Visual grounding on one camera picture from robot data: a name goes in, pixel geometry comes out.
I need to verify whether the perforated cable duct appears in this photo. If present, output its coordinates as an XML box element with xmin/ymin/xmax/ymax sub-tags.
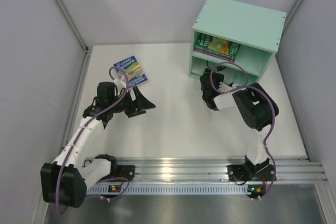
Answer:
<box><xmin>87</xmin><ymin>184</ymin><xmax>265</xmax><ymax>195</ymax></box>

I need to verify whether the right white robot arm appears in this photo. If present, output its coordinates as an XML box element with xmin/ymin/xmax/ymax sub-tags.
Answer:
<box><xmin>200</xmin><ymin>69</ymin><xmax>279</xmax><ymax>173</ymax></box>

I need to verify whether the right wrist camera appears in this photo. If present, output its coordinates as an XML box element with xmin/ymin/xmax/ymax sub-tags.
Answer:
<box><xmin>218</xmin><ymin>82</ymin><xmax>237</xmax><ymax>93</ymax></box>

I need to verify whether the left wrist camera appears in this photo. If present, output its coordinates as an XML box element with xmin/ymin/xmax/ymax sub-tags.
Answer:
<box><xmin>113</xmin><ymin>78</ymin><xmax>127</xmax><ymax>89</ymax></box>

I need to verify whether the pale green booklet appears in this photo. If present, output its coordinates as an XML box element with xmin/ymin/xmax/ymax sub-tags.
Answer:
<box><xmin>191</xmin><ymin>58</ymin><xmax>208</xmax><ymax>76</ymax></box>

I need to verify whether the blue treehouse book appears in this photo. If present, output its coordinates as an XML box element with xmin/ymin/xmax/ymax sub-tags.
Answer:
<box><xmin>113</xmin><ymin>56</ymin><xmax>148</xmax><ymax>88</ymax></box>

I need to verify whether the green 104-storey treehouse book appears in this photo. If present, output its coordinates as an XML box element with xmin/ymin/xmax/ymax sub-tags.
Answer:
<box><xmin>194</xmin><ymin>34</ymin><xmax>241</xmax><ymax>58</ymax></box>

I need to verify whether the purple 117-storey treehouse book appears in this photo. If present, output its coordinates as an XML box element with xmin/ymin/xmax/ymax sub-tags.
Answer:
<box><xmin>193</xmin><ymin>48</ymin><xmax>235</xmax><ymax>62</ymax></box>

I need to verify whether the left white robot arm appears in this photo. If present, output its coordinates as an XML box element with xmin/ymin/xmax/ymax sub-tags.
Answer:
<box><xmin>40</xmin><ymin>82</ymin><xmax>156</xmax><ymax>208</ymax></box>

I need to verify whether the mint green wooden shelf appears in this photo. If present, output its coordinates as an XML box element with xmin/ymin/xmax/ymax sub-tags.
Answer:
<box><xmin>188</xmin><ymin>0</ymin><xmax>287</xmax><ymax>85</ymax></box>

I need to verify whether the aluminium mounting rail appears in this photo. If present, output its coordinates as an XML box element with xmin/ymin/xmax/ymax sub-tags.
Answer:
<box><xmin>41</xmin><ymin>140</ymin><xmax>329</xmax><ymax>183</ymax></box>

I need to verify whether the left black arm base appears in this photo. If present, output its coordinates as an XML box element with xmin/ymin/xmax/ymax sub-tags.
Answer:
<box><xmin>98</xmin><ymin>165</ymin><xmax>135</xmax><ymax>182</ymax></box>

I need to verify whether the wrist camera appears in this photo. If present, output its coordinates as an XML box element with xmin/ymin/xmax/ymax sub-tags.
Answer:
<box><xmin>113</xmin><ymin>78</ymin><xmax>127</xmax><ymax>89</ymax></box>
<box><xmin>218</xmin><ymin>82</ymin><xmax>237</xmax><ymax>93</ymax></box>

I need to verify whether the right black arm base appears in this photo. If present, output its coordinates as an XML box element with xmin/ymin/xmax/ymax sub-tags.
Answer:
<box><xmin>227</xmin><ymin>156</ymin><xmax>276</xmax><ymax>185</ymax></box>

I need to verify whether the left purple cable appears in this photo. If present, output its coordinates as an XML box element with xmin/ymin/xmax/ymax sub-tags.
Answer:
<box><xmin>55</xmin><ymin>66</ymin><xmax>131</xmax><ymax>216</ymax></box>

